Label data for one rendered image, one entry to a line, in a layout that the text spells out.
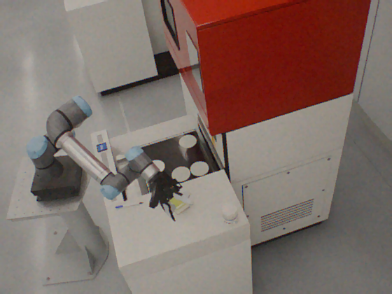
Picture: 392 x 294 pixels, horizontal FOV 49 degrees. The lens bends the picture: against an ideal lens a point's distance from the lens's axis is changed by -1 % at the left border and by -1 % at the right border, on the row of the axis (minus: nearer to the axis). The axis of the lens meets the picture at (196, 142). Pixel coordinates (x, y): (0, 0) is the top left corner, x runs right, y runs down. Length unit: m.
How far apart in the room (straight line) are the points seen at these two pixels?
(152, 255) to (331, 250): 1.47
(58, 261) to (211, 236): 1.55
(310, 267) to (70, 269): 1.63
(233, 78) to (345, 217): 1.71
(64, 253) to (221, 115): 1.80
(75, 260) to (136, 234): 1.23
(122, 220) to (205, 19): 1.03
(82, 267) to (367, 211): 2.05
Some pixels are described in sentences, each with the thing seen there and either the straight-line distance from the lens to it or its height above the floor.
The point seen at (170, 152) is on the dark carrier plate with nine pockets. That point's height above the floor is 0.90.
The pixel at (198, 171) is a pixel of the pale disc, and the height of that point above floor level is 0.90.
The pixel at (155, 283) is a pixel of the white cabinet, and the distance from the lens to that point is 2.20.
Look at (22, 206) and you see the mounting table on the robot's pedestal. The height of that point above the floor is 0.82.
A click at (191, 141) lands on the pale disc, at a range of 2.45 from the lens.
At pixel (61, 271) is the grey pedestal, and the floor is 0.01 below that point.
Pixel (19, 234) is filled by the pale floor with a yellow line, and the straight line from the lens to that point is 3.56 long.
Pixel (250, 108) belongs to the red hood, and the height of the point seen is 1.33.
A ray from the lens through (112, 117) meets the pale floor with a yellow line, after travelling 4.08.
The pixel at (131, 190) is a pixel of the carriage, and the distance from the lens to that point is 2.32.
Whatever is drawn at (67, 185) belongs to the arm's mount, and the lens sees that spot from 2.42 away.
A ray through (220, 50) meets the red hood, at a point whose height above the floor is 1.69.
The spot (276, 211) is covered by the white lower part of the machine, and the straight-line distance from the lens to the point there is 2.73.
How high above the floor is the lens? 2.68
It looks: 47 degrees down
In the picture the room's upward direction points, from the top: 9 degrees counter-clockwise
